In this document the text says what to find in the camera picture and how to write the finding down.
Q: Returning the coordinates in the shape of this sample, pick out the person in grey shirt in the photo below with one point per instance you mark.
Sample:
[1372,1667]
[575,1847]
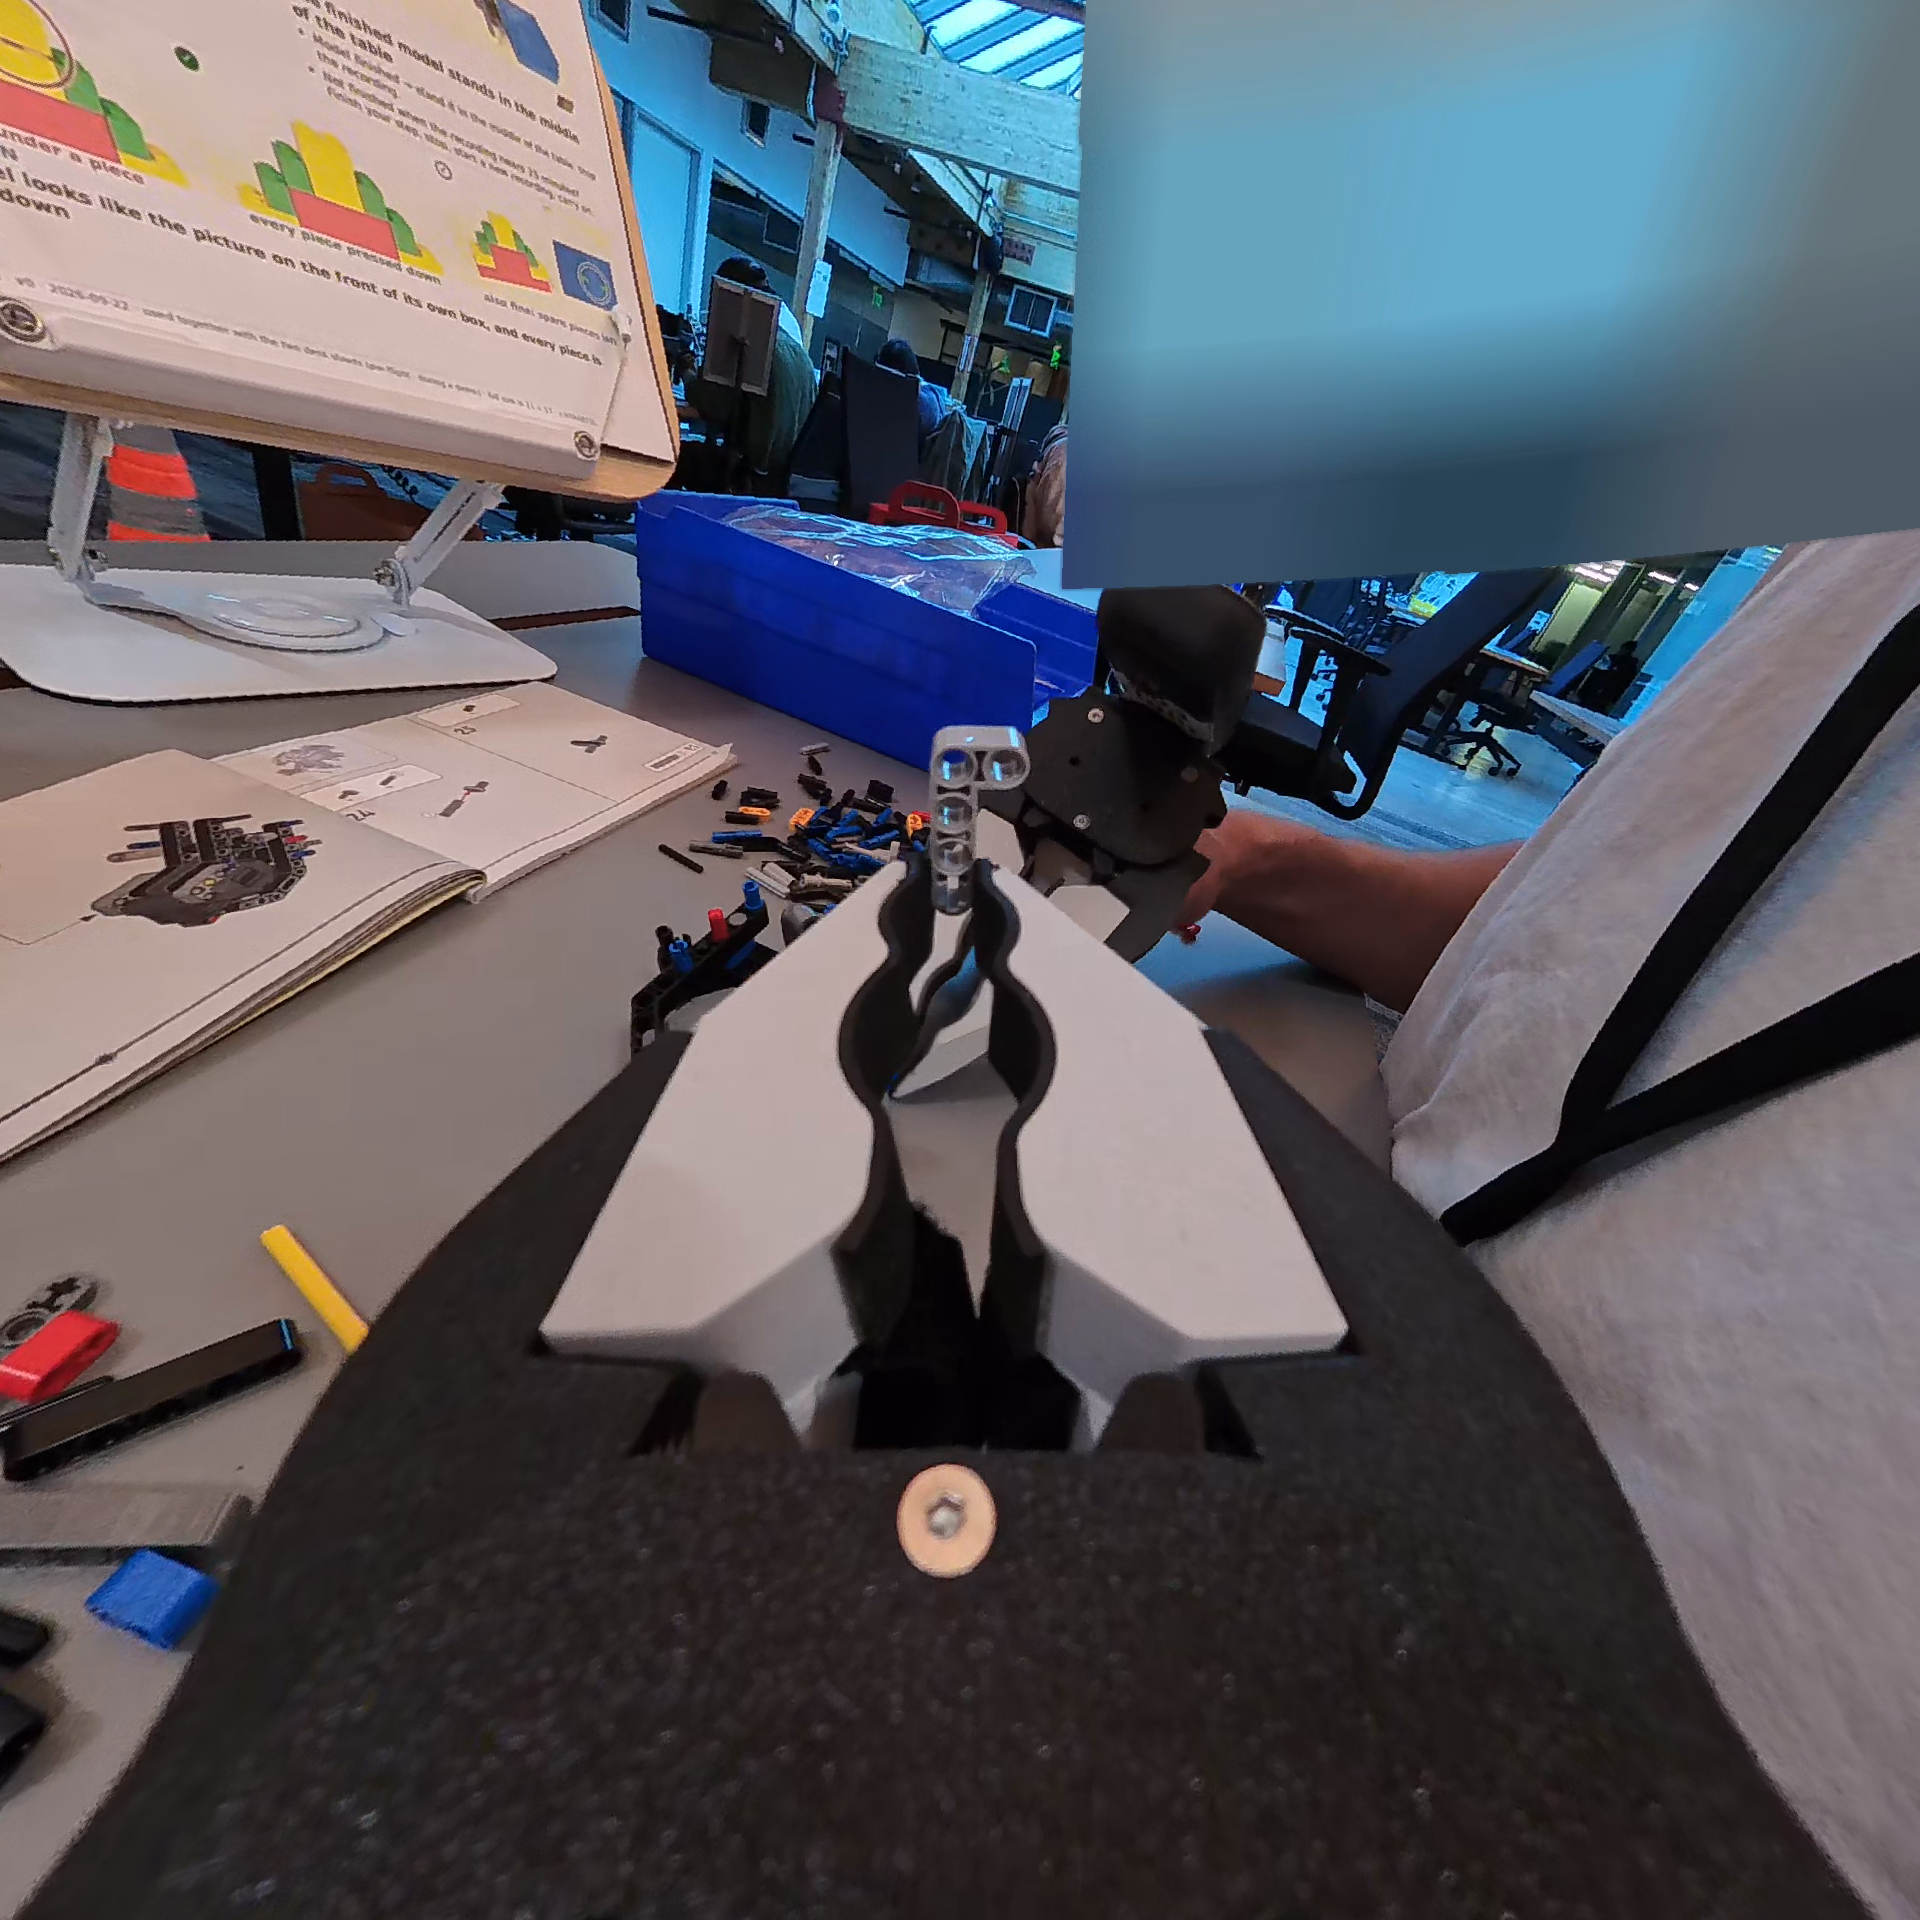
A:
[1724,1350]

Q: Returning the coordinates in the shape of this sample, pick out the orange traffic cone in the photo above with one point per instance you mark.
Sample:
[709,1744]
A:
[150,489]

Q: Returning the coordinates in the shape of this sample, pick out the clear plastic bag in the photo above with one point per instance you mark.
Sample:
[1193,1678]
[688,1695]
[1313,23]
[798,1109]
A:
[887,557]

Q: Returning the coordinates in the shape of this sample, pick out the black and blue lego assembly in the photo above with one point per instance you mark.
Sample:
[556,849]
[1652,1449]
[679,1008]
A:
[689,975]

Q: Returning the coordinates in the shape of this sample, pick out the blue plastic bin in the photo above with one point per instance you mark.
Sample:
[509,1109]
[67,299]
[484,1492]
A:
[811,629]

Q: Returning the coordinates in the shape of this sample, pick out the pile of small lego pieces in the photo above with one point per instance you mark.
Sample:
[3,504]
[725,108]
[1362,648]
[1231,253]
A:
[839,856]

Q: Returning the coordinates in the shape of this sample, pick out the yellow lego axle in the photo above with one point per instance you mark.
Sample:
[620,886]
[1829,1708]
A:
[315,1291]

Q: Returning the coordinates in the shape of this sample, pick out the long black lego beam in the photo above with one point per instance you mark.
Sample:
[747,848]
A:
[150,1402]

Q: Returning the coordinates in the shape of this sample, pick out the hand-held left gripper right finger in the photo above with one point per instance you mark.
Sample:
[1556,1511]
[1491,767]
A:
[1170,1202]

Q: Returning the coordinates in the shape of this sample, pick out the red plastic crate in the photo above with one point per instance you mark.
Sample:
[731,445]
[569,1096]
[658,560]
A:
[917,502]

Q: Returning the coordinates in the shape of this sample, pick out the laminated instruction board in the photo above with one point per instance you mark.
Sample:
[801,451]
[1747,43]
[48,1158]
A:
[299,226]

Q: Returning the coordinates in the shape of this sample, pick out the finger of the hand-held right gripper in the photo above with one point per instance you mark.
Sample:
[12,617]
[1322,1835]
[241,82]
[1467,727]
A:
[1083,890]

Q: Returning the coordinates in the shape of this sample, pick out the blue lego block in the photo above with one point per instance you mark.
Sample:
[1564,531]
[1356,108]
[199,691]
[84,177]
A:
[150,1600]

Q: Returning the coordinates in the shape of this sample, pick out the round black lego connector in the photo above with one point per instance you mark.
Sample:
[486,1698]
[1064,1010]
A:
[48,1301]

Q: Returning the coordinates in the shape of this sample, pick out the white tilting stand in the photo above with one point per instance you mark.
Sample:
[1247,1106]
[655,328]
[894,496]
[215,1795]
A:
[227,629]

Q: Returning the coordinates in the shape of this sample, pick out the red lego beam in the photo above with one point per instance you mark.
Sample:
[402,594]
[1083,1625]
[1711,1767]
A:
[62,1350]

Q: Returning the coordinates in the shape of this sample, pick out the lego instruction booklet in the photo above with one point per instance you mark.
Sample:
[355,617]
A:
[227,975]

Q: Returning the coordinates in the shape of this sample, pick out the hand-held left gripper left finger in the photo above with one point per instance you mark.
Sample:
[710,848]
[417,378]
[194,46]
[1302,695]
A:
[706,1202]

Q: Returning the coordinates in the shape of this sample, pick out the black office chair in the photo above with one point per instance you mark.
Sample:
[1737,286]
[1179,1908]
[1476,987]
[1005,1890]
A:
[1410,675]

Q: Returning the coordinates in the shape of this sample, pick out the person's right forearm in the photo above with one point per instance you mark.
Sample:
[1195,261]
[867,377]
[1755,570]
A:
[1351,900]

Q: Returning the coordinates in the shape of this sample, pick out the grey angled lego beam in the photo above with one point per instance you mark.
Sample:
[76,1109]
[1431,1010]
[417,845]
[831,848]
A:
[952,819]

